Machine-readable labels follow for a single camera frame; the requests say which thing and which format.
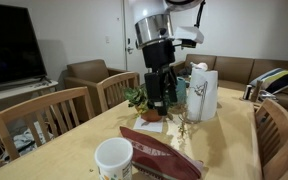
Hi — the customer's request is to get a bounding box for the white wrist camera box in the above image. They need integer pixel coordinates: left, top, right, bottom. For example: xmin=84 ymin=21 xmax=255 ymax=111
xmin=174 ymin=26 xmax=204 ymax=48

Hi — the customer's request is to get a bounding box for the wooden chair by armchair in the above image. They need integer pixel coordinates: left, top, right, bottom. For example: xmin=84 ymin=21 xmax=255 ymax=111
xmin=97 ymin=72 xmax=139 ymax=112

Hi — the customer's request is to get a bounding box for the brown armchair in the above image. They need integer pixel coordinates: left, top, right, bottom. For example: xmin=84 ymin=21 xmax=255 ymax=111
xmin=63 ymin=59 xmax=132 ymax=116

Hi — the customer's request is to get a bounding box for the white plastic container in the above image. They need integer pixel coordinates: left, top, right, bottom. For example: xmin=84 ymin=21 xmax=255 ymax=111
xmin=94 ymin=137 xmax=133 ymax=180

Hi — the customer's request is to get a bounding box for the red patterned towel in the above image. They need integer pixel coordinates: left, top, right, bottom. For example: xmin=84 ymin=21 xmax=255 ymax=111
xmin=120 ymin=127 xmax=203 ymax=180

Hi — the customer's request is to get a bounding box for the wooden chair near front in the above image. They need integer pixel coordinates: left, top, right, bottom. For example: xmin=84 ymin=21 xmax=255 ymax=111
xmin=255 ymin=99 xmax=288 ymax=180

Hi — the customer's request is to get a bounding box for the white tv stand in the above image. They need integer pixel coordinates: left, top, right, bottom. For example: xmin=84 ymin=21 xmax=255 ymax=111
xmin=0 ymin=80 xmax=58 ymax=100

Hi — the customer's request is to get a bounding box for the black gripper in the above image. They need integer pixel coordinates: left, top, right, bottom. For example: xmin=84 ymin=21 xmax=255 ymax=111
xmin=143 ymin=40 xmax=177 ymax=116

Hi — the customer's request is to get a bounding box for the brown sofa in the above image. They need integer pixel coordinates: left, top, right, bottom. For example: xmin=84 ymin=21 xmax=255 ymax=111
xmin=173 ymin=54 xmax=288 ymax=111

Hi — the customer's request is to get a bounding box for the potted green plant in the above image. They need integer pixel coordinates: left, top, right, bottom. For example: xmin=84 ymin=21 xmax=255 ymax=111
xmin=122 ymin=83 xmax=188 ymax=138

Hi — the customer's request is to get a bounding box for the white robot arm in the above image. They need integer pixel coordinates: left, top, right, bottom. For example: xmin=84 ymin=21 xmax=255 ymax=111
xmin=128 ymin=0 xmax=205 ymax=116

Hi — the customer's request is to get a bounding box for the white paper under plant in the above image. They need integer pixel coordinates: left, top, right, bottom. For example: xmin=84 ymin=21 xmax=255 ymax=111
xmin=133 ymin=117 xmax=163 ymax=132

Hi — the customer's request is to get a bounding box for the black flat-screen television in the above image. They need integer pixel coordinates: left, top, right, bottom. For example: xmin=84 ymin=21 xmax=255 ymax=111
xmin=0 ymin=4 xmax=47 ymax=84

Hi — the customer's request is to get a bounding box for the striped cushion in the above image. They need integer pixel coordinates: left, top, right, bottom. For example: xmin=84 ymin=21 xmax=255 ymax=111
xmin=250 ymin=68 xmax=288 ymax=94

